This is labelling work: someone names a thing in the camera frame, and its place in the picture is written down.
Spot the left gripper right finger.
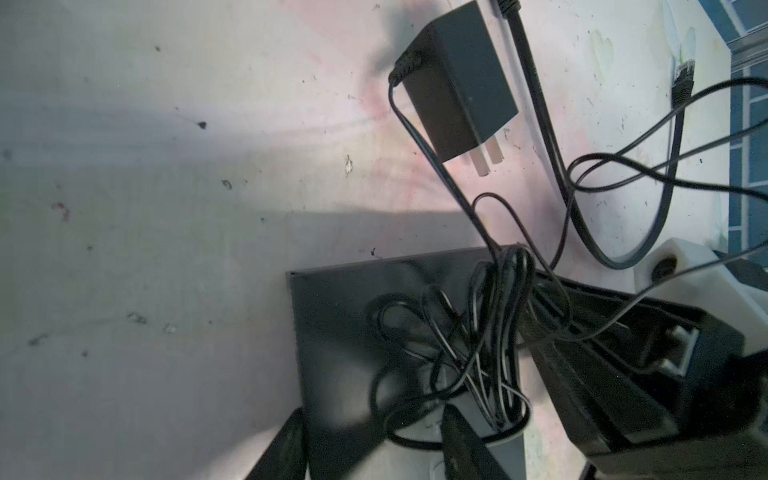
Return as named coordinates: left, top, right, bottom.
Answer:
left=440, top=404, right=510, bottom=480

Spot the black network switch box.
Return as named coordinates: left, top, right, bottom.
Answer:
left=288, top=245, right=536, bottom=479

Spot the short black ethernet cable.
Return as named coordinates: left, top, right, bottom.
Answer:
left=494, top=0, right=697, bottom=271

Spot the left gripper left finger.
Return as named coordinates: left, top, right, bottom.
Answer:
left=245, top=408, right=308, bottom=480

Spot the black power adapter with cord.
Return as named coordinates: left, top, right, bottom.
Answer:
left=365, top=0, right=768, bottom=451

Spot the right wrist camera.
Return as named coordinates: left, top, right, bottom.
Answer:
left=633, top=238, right=767, bottom=355

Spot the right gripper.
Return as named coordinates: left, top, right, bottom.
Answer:
left=521, top=273, right=767, bottom=479

